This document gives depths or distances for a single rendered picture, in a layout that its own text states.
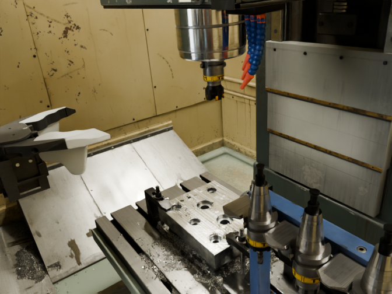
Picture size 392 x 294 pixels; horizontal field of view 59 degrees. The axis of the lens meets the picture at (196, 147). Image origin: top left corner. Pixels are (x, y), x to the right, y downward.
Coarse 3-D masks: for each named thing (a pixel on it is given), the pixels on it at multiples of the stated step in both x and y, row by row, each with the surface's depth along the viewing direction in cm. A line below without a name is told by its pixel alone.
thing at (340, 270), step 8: (336, 256) 54; (344, 256) 54; (328, 264) 52; (336, 264) 52; (344, 264) 52; (352, 264) 52; (360, 264) 52; (320, 272) 51; (328, 272) 51; (336, 272) 51; (344, 272) 51; (352, 272) 50; (328, 280) 50; (336, 280) 49; (344, 280) 49; (352, 280) 49; (336, 288) 49; (344, 288) 48
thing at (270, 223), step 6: (246, 210) 64; (246, 216) 63; (276, 216) 62; (246, 222) 63; (252, 222) 61; (258, 222) 61; (264, 222) 61; (270, 222) 61; (276, 222) 62; (252, 228) 61; (258, 228) 61; (264, 228) 60; (270, 228) 61; (252, 234) 62; (258, 234) 61
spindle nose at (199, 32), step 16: (176, 16) 75; (192, 16) 71; (208, 16) 70; (224, 16) 70; (240, 16) 73; (176, 32) 77; (192, 32) 72; (208, 32) 71; (224, 32) 72; (240, 32) 74; (192, 48) 74; (208, 48) 73; (224, 48) 73; (240, 48) 76
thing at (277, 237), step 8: (280, 224) 62; (288, 224) 62; (264, 232) 60; (272, 232) 60; (280, 232) 60; (288, 232) 60; (296, 232) 59; (272, 240) 58; (280, 240) 58; (288, 240) 58; (280, 248) 57; (288, 248) 57
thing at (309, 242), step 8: (304, 208) 52; (304, 216) 52; (312, 216) 51; (320, 216) 51; (304, 224) 52; (312, 224) 51; (320, 224) 51; (304, 232) 52; (312, 232) 52; (320, 232) 52; (296, 240) 55; (304, 240) 53; (312, 240) 52; (320, 240) 52; (304, 248) 53; (312, 248) 52; (320, 248) 53
